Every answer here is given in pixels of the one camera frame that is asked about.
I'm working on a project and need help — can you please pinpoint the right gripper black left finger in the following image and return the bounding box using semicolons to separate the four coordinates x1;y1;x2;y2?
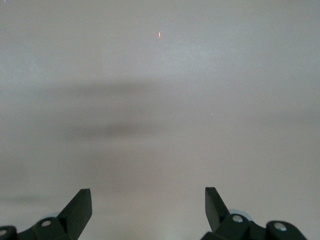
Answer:
0;188;93;240

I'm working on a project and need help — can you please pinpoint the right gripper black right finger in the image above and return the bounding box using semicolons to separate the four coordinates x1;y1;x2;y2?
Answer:
201;186;307;240

